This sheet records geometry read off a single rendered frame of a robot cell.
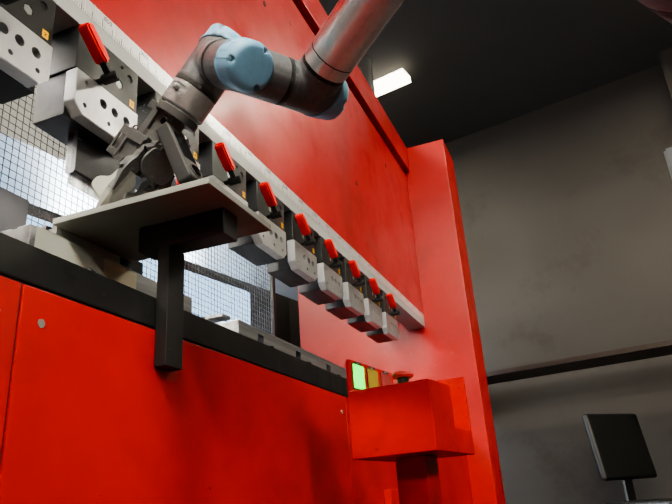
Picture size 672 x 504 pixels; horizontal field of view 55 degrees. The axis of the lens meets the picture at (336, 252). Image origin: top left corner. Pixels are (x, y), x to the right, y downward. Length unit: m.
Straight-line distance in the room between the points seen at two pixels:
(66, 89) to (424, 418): 0.79
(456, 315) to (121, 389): 2.32
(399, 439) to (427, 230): 2.13
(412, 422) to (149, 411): 0.46
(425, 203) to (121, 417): 2.56
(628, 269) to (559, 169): 0.95
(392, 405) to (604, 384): 3.71
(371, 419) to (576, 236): 4.00
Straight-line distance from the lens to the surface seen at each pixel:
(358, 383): 1.24
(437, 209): 3.23
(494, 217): 5.31
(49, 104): 1.14
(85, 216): 0.99
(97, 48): 1.13
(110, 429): 0.85
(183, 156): 1.02
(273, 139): 1.76
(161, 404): 0.93
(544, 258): 5.08
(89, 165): 1.13
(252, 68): 0.96
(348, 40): 0.97
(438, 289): 3.09
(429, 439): 1.14
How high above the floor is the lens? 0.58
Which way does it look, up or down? 22 degrees up
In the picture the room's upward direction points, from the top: 4 degrees counter-clockwise
